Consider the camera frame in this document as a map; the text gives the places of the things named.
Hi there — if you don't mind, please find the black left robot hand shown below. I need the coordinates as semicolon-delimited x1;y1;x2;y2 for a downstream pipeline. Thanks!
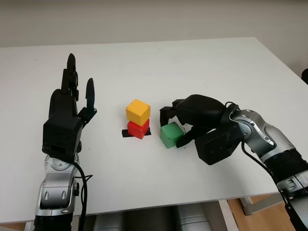
49;52;98;154

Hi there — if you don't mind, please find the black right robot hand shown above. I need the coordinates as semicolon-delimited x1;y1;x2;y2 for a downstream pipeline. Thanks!
159;94;240;149

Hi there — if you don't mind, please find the green wooden block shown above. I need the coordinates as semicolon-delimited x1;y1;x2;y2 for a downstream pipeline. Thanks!
160;121;185;149

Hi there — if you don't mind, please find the yellow wooden block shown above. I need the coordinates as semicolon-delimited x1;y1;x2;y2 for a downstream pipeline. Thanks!
125;98;152;126

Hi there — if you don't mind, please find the red wooden block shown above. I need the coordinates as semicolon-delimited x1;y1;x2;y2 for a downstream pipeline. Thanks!
127;119;150;140

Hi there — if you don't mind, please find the black tape strip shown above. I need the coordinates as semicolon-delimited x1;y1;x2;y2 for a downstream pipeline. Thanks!
121;129;152;139

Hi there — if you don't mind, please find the grey table leg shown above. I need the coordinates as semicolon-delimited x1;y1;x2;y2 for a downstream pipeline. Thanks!
239;196;257;216

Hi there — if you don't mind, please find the grey right robot leg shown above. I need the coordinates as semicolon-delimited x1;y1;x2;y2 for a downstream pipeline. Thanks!
175;204;212;231

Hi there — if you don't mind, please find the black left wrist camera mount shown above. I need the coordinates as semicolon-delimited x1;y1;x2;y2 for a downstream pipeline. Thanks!
42;115;84;162

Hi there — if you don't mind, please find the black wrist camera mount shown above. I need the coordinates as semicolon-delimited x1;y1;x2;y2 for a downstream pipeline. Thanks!
42;115;84;162
194;120;244;166

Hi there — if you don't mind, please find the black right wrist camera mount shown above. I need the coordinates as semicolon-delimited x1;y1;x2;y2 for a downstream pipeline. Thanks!
194;120;244;166

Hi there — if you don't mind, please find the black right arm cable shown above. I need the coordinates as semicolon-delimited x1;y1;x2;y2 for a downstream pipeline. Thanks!
240;141;304;231

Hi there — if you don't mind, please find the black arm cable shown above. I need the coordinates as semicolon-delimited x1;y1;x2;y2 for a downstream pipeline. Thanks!
240;141;304;231
72;160;94;231

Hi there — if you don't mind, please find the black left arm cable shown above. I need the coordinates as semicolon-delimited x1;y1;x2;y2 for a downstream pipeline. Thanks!
72;160;94;231

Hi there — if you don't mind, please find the white table frame bar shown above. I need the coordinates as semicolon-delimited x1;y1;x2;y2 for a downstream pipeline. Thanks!
218;200;239;231

